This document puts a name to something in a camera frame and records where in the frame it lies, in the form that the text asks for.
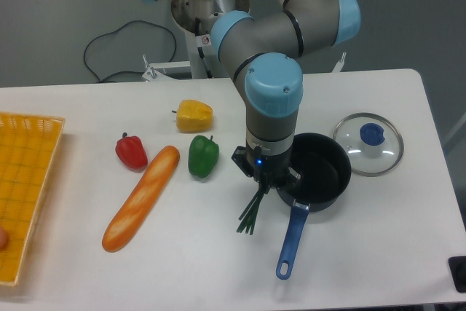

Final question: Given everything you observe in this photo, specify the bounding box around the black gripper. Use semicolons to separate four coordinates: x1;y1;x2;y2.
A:
232;146;302;189

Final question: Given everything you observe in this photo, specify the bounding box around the green onion bunch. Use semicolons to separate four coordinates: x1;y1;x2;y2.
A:
236;182;269;235

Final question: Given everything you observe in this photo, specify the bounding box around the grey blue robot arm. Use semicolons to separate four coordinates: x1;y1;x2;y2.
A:
149;0;361;191

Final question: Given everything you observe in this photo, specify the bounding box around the green bell pepper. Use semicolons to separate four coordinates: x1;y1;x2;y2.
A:
188;135;219;178

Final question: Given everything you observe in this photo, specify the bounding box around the yellow bell pepper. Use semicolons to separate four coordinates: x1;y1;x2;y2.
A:
172;99;213;133

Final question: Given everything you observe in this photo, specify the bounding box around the orange baguette bread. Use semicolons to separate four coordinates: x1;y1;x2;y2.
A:
101;145;180;253

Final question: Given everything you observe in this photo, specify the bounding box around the glass lid blue knob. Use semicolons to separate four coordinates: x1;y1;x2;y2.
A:
332;112;404;177

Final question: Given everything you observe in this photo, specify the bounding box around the red bell pepper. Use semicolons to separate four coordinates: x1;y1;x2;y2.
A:
115;132;149;170

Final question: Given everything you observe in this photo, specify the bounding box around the black corner device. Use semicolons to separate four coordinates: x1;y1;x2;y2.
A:
448;256;466;294

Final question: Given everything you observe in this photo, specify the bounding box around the yellow woven basket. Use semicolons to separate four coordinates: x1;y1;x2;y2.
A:
1;112;66;286

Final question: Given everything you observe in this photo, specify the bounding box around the brown egg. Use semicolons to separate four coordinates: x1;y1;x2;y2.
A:
0;227;9;250

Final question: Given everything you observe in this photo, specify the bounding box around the black pot blue handle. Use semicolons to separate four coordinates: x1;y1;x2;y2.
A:
276;133;352;280

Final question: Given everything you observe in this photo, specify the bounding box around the black floor cable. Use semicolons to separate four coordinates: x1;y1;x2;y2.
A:
83;20;178;83

